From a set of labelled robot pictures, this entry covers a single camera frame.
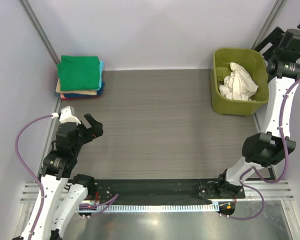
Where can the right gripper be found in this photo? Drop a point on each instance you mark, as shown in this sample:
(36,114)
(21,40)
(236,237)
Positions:
(274,38)

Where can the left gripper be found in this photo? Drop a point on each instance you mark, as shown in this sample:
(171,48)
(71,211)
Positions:
(95,130)

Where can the white t shirt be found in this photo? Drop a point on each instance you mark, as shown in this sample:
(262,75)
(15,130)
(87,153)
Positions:
(238,85)

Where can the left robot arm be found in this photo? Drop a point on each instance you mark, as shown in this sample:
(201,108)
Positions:
(51,215)

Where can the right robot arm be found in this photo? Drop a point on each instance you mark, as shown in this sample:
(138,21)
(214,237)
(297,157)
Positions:
(273,144)

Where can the olive green plastic bin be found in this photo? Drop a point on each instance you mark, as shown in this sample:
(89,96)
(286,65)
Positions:
(254,64)

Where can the green folded t shirt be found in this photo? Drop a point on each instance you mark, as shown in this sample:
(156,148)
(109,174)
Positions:
(78,73)

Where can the light blue folded t shirt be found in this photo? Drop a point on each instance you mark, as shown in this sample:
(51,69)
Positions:
(101,66)

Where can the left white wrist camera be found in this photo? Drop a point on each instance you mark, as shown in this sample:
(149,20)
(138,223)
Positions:
(66,115)

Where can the right corner aluminium post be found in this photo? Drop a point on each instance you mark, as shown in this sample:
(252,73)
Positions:
(275,10)

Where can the corner aluminium post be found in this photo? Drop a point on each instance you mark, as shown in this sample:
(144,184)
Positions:
(275,10)
(39,29)

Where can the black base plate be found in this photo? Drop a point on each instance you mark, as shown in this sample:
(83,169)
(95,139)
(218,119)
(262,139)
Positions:
(165,191)

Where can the left corner aluminium post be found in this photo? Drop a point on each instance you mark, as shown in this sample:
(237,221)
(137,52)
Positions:
(39,29)

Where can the slotted cable duct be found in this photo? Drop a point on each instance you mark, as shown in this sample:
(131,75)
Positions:
(214,207)

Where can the aluminium frame rail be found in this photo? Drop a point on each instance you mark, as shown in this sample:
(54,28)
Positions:
(270,192)

